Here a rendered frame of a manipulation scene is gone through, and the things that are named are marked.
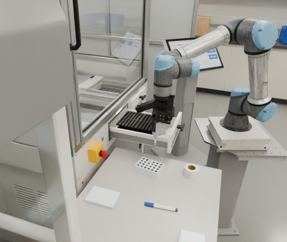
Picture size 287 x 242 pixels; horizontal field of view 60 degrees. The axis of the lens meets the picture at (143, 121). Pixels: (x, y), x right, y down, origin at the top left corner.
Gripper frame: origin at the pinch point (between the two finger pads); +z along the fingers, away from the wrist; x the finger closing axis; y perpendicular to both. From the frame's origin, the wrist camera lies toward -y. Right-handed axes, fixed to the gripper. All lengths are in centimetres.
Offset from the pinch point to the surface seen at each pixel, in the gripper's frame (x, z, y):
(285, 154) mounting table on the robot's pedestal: 40, 22, 67
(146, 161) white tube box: 3.1, 17.9, -4.2
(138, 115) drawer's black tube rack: 30.7, 7.6, -17.3
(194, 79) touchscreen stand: 126, 13, 5
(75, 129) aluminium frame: -19.1, -8.0, -27.9
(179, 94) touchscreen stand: 122, 27, -6
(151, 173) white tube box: -3.7, 18.8, 0.4
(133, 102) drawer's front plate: 44, 6, -25
